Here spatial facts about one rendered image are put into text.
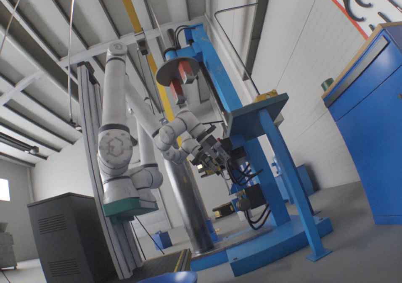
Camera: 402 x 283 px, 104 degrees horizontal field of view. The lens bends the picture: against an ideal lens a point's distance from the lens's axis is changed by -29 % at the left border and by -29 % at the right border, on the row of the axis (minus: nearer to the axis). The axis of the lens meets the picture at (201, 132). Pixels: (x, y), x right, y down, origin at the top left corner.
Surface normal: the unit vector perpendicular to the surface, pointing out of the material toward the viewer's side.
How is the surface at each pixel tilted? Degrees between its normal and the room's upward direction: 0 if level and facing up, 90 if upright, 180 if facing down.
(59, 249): 90
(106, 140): 93
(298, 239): 90
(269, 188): 90
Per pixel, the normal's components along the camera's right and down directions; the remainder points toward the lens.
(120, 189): 0.24, -0.74
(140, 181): 0.50, -0.45
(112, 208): 0.01, -0.35
